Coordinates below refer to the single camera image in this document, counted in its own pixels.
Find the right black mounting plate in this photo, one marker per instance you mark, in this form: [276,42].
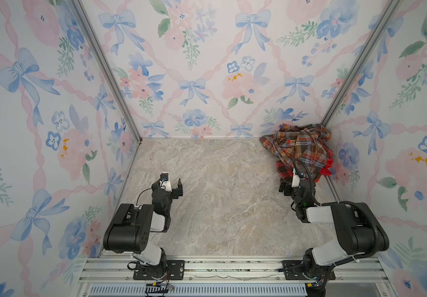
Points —
[297,270]

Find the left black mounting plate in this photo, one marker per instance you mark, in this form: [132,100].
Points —
[166,270]

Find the black mounting plate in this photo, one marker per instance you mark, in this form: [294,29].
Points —
[166,270]
[297,270]

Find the brown multicolour plaid shirt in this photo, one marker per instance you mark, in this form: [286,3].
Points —
[306,143]

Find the aluminium corner post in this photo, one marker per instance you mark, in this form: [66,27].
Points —
[385,18]
[100,57]

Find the right aluminium corner post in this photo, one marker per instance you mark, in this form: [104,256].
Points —
[385,18]

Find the plain red cloth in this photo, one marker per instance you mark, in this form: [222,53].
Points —
[326,171]

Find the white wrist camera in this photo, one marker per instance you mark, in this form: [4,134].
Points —
[297,178]
[165,182]

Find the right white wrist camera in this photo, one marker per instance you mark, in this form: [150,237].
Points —
[297,178]

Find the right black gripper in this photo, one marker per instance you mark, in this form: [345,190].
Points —
[286,186]

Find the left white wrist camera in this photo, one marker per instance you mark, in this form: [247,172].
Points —
[165,182]

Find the red black checked shirt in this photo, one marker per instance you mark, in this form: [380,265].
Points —
[286,173]

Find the left aluminium corner post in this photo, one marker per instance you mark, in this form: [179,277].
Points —
[100,57]

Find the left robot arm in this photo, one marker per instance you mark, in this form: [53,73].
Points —
[131,227]

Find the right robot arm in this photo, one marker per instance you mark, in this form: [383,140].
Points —
[358,235]

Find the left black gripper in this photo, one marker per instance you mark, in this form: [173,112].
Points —
[176,190]

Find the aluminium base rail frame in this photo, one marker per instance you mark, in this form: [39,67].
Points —
[194,276]

